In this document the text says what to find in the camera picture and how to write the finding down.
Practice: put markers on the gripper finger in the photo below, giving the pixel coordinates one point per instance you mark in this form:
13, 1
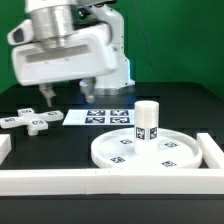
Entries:
89, 89
48, 93

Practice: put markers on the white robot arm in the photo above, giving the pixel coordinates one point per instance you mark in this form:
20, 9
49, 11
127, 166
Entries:
65, 40

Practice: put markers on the white round table top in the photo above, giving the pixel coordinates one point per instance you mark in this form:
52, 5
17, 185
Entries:
116, 149

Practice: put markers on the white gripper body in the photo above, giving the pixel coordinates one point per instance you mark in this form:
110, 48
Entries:
88, 53

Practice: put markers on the white marker sheet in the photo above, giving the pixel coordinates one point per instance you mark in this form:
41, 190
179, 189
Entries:
82, 117

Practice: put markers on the white cross-shaped table base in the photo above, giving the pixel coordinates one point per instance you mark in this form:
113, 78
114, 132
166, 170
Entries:
34, 122

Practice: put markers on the white obstacle fence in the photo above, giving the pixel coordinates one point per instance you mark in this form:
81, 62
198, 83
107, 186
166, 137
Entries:
208, 180

